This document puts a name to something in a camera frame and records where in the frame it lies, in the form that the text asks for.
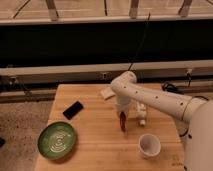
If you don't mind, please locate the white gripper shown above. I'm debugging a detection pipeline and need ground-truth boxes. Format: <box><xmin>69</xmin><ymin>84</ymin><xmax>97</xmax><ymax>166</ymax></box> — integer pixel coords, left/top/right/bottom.
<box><xmin>115</xmin><ymin>95</ymin><xmax>132</xmax><ymax>120</ymax></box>

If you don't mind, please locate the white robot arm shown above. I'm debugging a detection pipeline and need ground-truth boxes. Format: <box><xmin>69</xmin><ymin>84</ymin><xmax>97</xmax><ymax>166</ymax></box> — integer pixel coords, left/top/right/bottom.
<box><xmin>110</xmin><ymin>71</ymin><xmax>213</xmax><ymax>171</ymax></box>

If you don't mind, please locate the white sponge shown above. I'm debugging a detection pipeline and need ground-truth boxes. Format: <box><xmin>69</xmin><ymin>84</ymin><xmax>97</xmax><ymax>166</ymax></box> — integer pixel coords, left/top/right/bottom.
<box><xmin>100</xmin><ymin>87</ymin><xmax>115</xmax><ymax>100</ymax></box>

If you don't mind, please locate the white tube bottle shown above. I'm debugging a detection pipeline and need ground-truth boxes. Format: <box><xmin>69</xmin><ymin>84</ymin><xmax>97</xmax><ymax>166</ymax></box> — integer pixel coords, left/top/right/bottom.
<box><xmin>136</xmin><ymin>102</ymin><xmax>147</xmax><ymax>126</ymax></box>

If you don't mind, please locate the white cup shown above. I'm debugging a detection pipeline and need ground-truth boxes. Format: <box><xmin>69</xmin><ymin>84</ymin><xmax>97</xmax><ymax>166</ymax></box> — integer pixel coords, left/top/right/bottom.
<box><xmin>138</xmin><ymin>133</ymin><xmax>161</xmax><ymax>158</ymax></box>

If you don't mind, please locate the black rectangular block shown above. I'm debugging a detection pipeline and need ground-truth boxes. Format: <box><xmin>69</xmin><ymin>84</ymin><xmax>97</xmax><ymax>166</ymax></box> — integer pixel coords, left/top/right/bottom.
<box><xmin>63</xmin><ymin>101</ymin><xmax>83</xmax><ymax>120</ymax></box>

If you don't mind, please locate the green bowl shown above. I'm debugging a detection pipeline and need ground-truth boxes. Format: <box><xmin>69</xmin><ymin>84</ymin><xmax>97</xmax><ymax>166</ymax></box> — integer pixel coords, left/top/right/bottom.
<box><xmin>37</xmin><ymin>121</ymin><xmax>77</xmax><ymax>160</ymax></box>

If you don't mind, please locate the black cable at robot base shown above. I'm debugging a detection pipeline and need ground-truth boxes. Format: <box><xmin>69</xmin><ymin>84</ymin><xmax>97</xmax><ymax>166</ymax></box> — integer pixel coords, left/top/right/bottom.
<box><xmin>161</xmin><ymin>82</ymin><xmax>209</xmax><ymax>138</ymax></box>

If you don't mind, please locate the black hanging cable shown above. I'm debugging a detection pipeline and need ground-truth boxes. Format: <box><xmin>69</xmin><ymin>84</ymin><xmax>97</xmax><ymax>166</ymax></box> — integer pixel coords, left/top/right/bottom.
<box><xmin>126</xmin><ymin>12</ymin><xmax>152</xmax><ymax>73</ymax></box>

